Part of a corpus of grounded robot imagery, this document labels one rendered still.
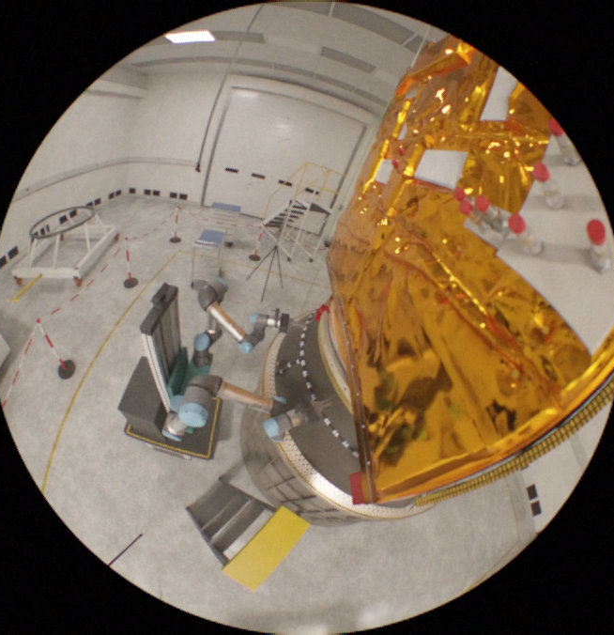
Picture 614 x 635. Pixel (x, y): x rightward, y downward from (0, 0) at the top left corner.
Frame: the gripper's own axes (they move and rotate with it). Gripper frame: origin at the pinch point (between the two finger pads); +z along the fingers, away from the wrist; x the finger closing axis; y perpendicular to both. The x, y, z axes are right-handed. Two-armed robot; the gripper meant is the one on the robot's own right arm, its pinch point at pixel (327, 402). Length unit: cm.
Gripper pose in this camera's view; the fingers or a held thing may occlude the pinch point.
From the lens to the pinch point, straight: 107.6
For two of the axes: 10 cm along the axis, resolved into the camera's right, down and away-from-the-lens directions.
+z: 8.5, -2.3, 4.6
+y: -1.9, 7.0, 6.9
